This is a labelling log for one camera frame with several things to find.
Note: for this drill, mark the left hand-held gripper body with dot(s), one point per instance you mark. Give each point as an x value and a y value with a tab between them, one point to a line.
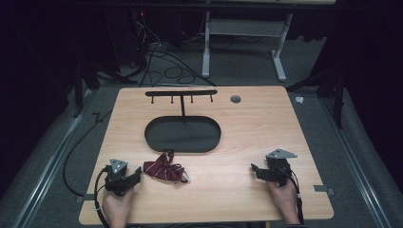
118	179

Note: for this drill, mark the person's right hand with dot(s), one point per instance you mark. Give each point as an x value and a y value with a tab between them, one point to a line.
283	199

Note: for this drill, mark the black hook stand with tray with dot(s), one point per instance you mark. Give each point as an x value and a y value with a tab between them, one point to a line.
182	129

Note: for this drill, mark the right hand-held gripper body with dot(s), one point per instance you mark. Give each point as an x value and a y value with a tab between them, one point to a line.
276	167

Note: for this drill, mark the person's left hand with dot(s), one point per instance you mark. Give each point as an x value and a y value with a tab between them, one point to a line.
117	207

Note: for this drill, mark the small white crumpled paper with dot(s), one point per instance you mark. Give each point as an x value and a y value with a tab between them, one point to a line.
299	99

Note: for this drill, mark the white metal desk frame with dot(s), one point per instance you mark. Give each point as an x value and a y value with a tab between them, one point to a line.
245	41

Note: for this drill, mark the grey table bracket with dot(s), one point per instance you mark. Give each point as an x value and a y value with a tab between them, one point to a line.
323	189
85	198

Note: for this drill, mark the black stand leg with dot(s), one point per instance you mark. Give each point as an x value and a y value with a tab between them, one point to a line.
85	82
329	88

